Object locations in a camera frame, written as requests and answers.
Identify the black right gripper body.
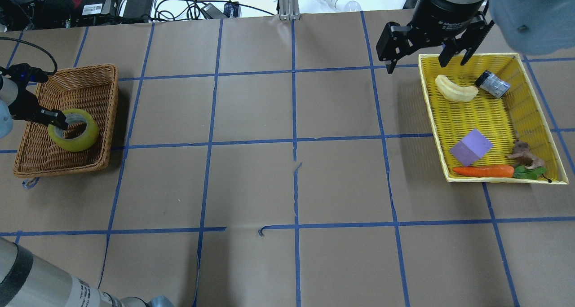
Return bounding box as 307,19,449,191
407,0,487,51

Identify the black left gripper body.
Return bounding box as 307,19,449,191
8,80,55,124

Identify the yellow tape roll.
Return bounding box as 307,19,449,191
48,108,99,152

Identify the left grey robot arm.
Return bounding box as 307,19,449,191
0,239,174,307

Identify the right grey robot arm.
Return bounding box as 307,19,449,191
376,0,575,74

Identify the small labelled can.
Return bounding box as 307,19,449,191
474,70,511,99

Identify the brown wicker basket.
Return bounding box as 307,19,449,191
13,64,119,178

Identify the pale croissant bread toy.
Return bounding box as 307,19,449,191
435,75,479,102

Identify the light bulb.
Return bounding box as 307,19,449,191
324,0,362,12

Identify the yellow woven tray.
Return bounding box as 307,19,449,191
418,52,569,185

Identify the black computer box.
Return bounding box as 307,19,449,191
0,0,122,29

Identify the purple foam cube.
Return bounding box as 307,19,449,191
449,129,494,166

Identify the brown ginger root toy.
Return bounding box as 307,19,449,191
506,139,545,170

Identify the orange toy carrot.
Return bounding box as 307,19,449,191
452,165,515,178

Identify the green leaf toy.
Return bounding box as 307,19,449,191
513,165,548,180

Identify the black power adapter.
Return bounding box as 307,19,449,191
200,2,240,19

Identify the aluminium frame post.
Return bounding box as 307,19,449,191
279,0,301,21

